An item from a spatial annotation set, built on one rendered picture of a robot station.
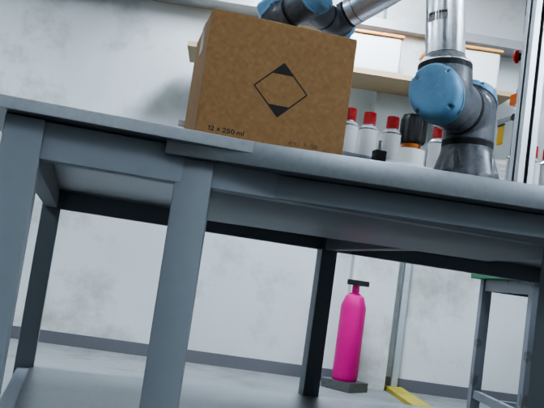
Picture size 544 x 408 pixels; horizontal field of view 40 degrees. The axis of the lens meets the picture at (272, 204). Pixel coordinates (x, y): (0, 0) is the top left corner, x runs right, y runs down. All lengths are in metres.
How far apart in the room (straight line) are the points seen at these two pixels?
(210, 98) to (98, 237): 3.66
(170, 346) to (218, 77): 0.54
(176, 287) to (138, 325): 3.82
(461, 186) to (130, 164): 0.54
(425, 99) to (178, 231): 0.64
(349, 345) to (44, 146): 3.65
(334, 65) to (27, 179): 0.66
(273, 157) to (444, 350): 4.12
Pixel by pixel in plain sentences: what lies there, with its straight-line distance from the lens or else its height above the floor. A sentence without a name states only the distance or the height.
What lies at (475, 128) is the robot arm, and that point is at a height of 1.00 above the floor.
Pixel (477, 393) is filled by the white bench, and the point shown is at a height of 0.20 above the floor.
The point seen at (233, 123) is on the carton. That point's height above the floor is 0.90.
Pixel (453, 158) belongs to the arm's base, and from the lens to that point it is 1.68.
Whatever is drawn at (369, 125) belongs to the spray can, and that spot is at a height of 1.05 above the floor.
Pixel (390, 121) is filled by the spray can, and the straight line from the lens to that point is 1.98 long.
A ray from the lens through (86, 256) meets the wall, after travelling 5.05.
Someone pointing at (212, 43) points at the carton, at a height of 1.05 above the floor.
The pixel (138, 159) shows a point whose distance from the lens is 1.20.
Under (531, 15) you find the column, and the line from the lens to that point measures 2.10.
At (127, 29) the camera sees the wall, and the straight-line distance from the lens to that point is 5.28.
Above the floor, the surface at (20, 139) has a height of 0.77.
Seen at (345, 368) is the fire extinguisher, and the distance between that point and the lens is 4.68.
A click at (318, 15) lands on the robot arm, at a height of 1.28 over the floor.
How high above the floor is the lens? 0.62
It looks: 6 degrees up
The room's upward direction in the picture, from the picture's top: 8 degrees clockwise
